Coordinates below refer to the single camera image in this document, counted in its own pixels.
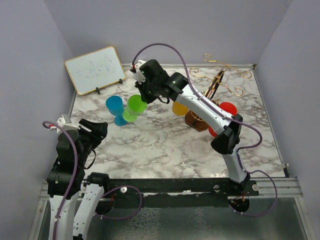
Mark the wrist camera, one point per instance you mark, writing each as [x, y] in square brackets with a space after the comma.
[65, 123]
[135, 69]

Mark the gold wire wine glass rack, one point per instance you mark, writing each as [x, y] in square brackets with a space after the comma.
[193, 120]

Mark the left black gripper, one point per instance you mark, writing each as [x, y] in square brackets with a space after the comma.
[98, 131]

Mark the blue plastic wine glass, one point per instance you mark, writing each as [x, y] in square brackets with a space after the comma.
[115, 106]

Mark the red plastic wine glass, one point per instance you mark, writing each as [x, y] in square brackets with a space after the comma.
[228, 107]

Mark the yellow plastic wine glass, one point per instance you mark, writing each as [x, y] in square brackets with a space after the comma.
[179, 109]

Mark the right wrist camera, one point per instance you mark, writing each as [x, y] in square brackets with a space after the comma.
[135, 69]

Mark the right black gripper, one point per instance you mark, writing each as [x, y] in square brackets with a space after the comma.
[147, 100]

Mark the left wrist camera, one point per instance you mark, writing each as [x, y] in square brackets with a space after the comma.
[65, 123]

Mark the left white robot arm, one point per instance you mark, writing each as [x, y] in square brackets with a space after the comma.
[74, 197]

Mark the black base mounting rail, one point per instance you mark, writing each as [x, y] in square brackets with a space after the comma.
[169, 192]

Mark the aluminium frame rail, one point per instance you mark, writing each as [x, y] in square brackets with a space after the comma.
[286, 188]

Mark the small framed whiteboard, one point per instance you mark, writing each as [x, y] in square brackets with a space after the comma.
[95, 70]

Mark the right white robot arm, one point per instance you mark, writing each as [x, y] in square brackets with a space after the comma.
[227, 127]

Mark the green plastic wine glass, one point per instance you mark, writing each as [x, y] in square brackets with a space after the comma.
[135, 107]

